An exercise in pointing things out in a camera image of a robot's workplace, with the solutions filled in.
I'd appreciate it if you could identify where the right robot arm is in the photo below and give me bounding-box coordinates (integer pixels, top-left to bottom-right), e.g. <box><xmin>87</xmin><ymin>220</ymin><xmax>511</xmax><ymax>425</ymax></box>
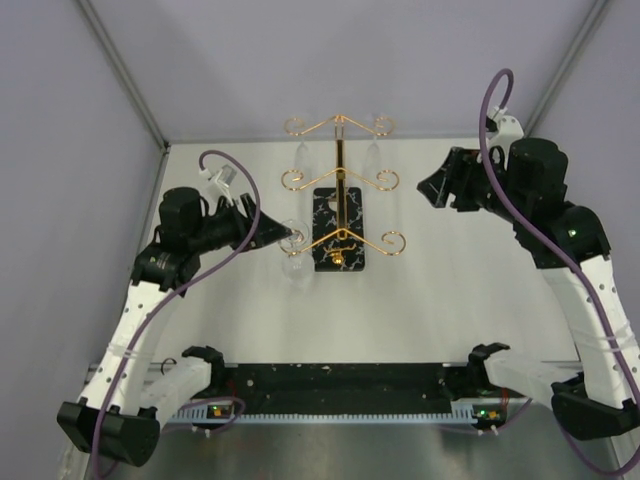
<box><xmin>417</xmin><ymin>138</ymin><xmax>639</xmax><ymax>441</ymax></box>

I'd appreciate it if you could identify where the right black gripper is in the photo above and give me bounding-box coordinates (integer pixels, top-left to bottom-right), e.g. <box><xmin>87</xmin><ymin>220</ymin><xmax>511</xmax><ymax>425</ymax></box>
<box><xmin>416</xmin><ymin>147</ymin><xmax>527</xmax><ymax>225</ymax></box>

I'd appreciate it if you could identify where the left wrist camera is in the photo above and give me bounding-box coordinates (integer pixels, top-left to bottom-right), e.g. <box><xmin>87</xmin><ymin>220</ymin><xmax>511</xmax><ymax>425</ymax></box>
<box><xmin>199</xmin><ymin>165</ymin><xmax>238</xmax><ymax>202</ymax></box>

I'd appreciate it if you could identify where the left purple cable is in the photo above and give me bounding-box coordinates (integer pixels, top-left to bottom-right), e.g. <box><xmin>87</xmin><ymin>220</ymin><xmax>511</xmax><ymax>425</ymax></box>
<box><xmin>89</xmin><ymin>150</ymin><xmax>260</xmax><ymax>479</ymax></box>

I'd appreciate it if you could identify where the black mounting base plate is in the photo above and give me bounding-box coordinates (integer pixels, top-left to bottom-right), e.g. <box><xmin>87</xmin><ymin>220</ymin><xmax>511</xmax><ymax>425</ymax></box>
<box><xmin>172</xmin><ymin>360</ymin><xmax>521</xmax><ymax>416</ymax></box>

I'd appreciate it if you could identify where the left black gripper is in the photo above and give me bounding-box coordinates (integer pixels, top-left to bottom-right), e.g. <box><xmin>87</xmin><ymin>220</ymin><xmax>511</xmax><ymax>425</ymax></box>
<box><xmin>188</xmin><ymin>193</ymin><xmax>291</xmax><ymax>255</ymax></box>

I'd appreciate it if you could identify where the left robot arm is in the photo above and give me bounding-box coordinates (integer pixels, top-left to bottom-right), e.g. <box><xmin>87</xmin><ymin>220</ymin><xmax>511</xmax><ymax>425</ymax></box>
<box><xmin>57</xmin><ymin>187</ymin><xmax>291</xmax><ymax>467</ymax></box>

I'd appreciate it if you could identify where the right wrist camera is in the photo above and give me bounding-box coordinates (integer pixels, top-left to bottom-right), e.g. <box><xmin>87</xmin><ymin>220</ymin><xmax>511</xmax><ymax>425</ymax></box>
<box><xmin>485</xmin><ymin>106</ymin><xmax>524</xmax><ymax>154</ymax></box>

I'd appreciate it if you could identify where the white slotted cable duct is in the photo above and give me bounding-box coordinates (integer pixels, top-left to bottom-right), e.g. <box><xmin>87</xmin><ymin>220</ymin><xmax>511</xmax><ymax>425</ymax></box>
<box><xmin>168</xmin><ymin>402</ymin><xmax>504</xmax><ymax>425</ymax></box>

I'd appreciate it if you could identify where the gold wire wine glass rack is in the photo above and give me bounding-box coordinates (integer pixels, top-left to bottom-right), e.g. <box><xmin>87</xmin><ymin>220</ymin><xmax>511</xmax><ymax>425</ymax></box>
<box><xmin>281</xmin><ymin>114</ymin><xmax>407</xmax><ymax>273</ymax></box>

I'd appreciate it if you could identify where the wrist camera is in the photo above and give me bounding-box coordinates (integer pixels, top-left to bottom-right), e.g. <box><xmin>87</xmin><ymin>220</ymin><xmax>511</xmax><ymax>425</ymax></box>
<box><xmin>199</xmin><ymin>165</ymin><xmax>238</xmax><ymax>202</ymax></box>
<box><xmin>485</xmin><ymin>106</ymin><xmax>524</xmax><ymax>154</ymax></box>

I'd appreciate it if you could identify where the clear wine glass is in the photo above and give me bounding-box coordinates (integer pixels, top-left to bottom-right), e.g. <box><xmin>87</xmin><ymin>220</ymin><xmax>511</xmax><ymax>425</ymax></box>
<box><xmin>278</xmin><ymin>219</ymin><xmax>314</xmax><ymax>285</ymax></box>

